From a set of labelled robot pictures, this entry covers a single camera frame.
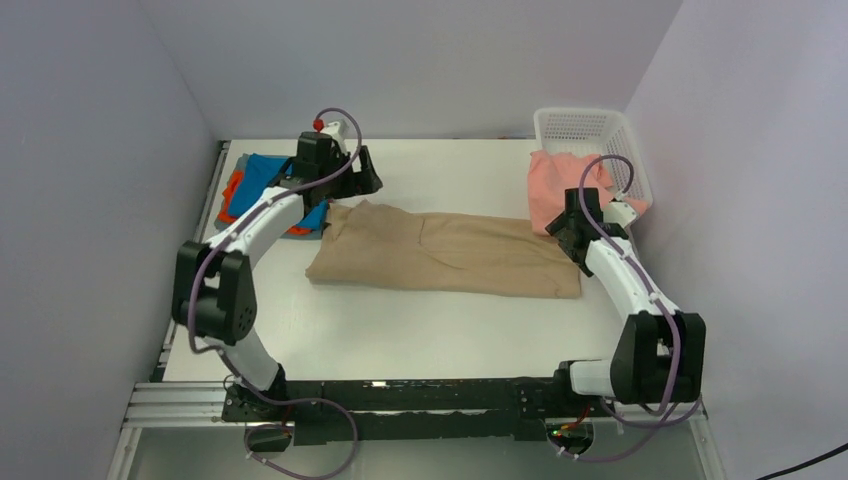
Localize beige t-shirt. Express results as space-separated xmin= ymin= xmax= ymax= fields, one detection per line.
xmin=305 ymin=201 xmax=582 ymax=299

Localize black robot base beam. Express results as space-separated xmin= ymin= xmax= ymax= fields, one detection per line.
xmin=221 ymin=377 xmax=615 ymax=453

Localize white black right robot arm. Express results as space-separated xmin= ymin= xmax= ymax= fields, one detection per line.
xmin=546 ymin=188 xmax=706 ymax=415

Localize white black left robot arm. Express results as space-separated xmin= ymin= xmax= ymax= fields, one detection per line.
xmin=171 ymin=124 xmax=383 ymax=420

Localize blue folded t-shirt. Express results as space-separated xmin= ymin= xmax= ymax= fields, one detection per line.
xmin=227 ymin=153 xmax=331 ymax=233

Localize orange folded t-shirt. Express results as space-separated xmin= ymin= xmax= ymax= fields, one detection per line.
xmin=214 ymin=168 xmax=270 ymax=231

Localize white plastic laundry basket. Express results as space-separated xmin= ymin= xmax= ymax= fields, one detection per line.
xmin=533 ymin=107 xmax=653 ymax=207

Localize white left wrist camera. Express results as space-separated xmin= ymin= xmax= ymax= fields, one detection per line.
xmin=312 ymin=118 xmax=349 ymax=155

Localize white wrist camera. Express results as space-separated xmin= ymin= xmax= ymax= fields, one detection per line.
xmin=602 ymin=198 xmax=640 ymax=229
xmin=312 ymin=118 xmax=349 ymax=155

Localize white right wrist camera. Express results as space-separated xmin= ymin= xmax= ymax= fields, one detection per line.
xmin=602 ymin=198 xmax=640 ymax=229

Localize aluminium frame rails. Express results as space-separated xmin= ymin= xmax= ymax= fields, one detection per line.
xmin=106 ymin=382 xmax=226 ymax=479

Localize black floor cable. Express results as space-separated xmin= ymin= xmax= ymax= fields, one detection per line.
xmin=755 ymin=443 xmax=848 ymax=480

